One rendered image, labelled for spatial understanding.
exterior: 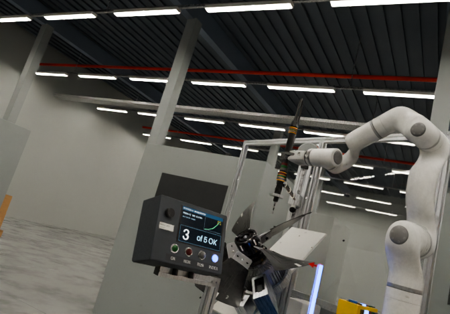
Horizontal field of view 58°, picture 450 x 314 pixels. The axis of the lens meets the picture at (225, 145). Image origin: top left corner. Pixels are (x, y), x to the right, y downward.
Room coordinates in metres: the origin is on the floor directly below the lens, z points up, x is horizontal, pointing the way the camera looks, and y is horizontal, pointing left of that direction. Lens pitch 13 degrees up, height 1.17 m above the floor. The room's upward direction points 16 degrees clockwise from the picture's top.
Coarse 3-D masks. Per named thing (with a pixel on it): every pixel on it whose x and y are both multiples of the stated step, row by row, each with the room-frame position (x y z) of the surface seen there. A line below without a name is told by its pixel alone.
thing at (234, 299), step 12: (228, 264) 1.98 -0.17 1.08; (240, 264) 2.00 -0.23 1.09; (216, 276) 1.94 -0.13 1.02; (228, 276) 1.94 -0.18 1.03; (240, 276) 1.96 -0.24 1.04; (204, 288) 1.90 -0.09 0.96; (228, 288) 1.91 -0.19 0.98; (240, 288) 1.92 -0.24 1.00; (228, 300) 1.86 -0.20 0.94; (240, 300) 1.87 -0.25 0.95
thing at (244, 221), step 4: (252, 204) 2.31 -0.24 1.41; (248, 208) 2.32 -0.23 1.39; (252, 208) 2.27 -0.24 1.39; (244, 212) 2.35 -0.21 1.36; (248, 212) 2.28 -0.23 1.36; (240, 216) 2.38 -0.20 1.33; (244, 216) 2.31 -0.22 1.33; (248, 216) 2.25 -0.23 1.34; (240, 220) 2.34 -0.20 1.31; (244, 220) 2.27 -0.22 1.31; (248, 220) 2.21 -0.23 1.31; (236, 224) 2.38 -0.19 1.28; (240, 224) 2.32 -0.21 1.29; (244, 224) 2.25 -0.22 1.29; (248, 224) 2.19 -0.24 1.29; (232, 228) 2.41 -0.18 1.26; (236, 228) 2.36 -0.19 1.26; (240, 228) 2.30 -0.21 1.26; (244, 228) 2.23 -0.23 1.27; (236, 232) 2.35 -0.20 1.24
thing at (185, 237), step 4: (180, 224) 1.24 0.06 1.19; (180, 228) 1.24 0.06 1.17; (184, 228) 1.25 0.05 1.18; (188, 228) 1.25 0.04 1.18; (192, 228) 1.26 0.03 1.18; (180, 232) 1.24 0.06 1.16; (184, 232) 1.24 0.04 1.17; (188, 232) 1.25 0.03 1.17; (192, 232) 1.26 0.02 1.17; (180, 236) 1.23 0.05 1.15; (184, 236) 1.24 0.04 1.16; (188, 236) 1.25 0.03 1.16; (192, 236) 1.26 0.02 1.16; (180, 240) 1.23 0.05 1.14; (184, 240) 1.24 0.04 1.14; (188, 240) 1.25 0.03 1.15
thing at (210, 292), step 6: (216, 282) 1.40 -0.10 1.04; (210, 288) 1.39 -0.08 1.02; (216, 288) 1.40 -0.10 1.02; (204, 294) 1.41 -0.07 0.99; (210, 294) 1.39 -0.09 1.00; (216, 294) 1.40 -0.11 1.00; (204, 300) 1.40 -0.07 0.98; (210, 300) 1.39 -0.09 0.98; (204, 306) 1.39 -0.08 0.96; (210, 306) 1.40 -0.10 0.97; (204, 312) 1.39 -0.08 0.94; (210, 312) 1.40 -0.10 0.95
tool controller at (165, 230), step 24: (144, 216) 1.26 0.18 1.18; (168, 216) 1.20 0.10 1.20; (192, 216) 1.27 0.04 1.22; (216, 216) 1.33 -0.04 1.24; (144, 240) 1.22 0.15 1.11; (168, 240) 1.21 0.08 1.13; (192, 240) 1.26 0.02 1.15; (216, 240) 1.32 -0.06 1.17; (168, 264) 1.22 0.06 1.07; (192, 264) 1.25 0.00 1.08; (216, 264) 1.31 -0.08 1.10
